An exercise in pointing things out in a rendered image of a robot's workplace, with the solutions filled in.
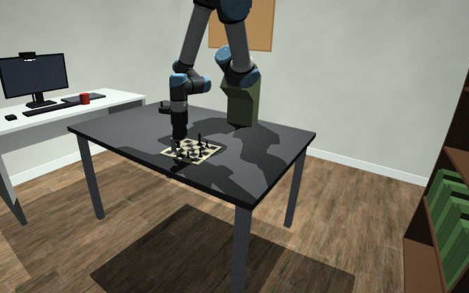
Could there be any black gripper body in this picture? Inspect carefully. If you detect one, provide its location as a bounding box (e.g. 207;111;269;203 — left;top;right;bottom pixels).
158;101;188;140

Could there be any cream and black chessboard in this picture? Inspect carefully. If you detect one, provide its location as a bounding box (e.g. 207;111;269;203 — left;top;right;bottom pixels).
160;138;222;165

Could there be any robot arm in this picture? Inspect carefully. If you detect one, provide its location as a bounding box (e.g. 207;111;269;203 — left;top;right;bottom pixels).
169;0;260;102

